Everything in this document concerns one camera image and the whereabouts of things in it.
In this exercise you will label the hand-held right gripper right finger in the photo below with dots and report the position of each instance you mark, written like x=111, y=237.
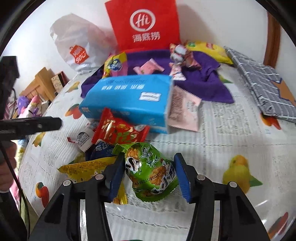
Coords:
x=182, y=178

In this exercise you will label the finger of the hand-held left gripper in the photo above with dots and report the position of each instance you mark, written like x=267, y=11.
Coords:
x=34, y=126

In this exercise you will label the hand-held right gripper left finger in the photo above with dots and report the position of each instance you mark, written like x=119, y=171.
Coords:
x=116, y=176

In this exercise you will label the dark blue cookie packet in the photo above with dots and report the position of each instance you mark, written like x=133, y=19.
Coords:
x=101, y=149

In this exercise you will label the green snack packet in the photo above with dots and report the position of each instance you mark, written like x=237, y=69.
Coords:
x=148, y=171

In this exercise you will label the yellow snack packet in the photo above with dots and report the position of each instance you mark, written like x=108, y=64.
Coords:
x=85, y=168

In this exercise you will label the red snack packet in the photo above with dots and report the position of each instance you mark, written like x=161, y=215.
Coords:
x=115, y=132

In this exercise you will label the pink square snack packet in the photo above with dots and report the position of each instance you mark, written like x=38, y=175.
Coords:
x=185, y=111

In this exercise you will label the purple towel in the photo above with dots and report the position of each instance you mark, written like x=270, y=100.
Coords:
x=203, y=88

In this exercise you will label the yellow pink packet blue logo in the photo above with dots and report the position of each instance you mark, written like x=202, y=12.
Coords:
x=114, y=64

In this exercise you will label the pink bear print stick pack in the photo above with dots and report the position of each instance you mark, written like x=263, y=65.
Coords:
x=177, y=71

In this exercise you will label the small pink candy packet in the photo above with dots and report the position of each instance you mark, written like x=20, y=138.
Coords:
x=148, y=66

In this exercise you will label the pink bag silver band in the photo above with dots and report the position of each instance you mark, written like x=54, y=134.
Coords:
x=181, y=54

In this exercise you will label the person's left hand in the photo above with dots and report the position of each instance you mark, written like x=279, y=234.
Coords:
x=7, y=166

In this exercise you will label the pink purple plush toy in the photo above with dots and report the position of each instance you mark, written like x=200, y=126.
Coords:
x=27, y=107

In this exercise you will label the wooden headboard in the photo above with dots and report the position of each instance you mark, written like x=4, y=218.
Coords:
x=39, y=85

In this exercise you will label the small white red-trimmed packet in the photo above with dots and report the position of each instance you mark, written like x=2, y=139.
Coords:
x=83, y=139

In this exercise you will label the fruit print bed sheet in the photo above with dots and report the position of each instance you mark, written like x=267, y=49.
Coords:
x=219, y=143

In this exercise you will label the dark framed patterned box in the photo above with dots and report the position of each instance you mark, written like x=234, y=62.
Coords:
x=59, y=80

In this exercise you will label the blue tissue pack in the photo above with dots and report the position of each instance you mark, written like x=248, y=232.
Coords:
x=124, y=99

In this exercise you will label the white plastic bag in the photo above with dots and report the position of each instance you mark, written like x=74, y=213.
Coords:
x=78, y=41

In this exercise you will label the green cloth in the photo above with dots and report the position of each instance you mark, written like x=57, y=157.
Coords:
x=31, y=210

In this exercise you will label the grey checked folded cloth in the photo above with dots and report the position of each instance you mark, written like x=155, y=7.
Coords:
x=261, y=81

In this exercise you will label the yellow chips bag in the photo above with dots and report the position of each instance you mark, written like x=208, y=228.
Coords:
x=208, y=52

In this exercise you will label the red paper bag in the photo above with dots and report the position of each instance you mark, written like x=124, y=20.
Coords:
x=143, y=23

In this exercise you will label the brown wooden door frame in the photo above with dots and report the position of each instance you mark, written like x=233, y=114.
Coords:
x=272, y=39

